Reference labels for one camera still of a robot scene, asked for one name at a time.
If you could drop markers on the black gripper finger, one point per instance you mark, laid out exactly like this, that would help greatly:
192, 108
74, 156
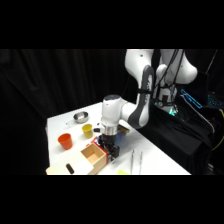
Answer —
116, 153
105, 148

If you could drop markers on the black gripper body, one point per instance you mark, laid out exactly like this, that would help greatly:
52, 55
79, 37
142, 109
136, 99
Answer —
109, 141

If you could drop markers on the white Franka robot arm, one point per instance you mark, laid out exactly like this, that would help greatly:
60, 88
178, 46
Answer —
143, 100

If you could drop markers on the light wooden drawer cabinet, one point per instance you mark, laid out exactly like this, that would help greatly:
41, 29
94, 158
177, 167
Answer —
65, 163

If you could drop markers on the red and blue marker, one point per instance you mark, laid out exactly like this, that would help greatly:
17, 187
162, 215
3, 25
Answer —
92, 141

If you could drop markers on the thin metal rod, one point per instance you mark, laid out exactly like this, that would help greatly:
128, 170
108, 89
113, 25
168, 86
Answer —
132, 161
140, 162

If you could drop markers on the yellow sticky note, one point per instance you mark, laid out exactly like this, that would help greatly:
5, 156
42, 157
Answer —
123, 172

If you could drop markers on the yellow plastic cup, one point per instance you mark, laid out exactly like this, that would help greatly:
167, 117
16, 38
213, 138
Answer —
87, 130

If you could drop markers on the small steel measuring pan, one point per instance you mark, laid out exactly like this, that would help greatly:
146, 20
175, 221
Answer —
81, 117

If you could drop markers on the orange plastic cup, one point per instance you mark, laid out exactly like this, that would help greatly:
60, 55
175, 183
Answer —
65, 141

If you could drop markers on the small black cylinder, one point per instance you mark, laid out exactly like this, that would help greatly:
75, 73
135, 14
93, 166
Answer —
69, 168

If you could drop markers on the black cloth covered stand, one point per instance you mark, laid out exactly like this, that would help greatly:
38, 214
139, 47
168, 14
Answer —
173, 136

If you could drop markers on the small green light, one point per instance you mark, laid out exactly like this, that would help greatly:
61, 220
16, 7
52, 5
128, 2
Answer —
172, 111

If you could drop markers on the black curtain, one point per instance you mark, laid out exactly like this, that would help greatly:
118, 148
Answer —
36, 86

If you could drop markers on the laptop with blue glow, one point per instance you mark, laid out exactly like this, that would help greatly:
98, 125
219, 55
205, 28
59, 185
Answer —
200, 98

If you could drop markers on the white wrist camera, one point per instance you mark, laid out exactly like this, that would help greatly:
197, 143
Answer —
97, 128

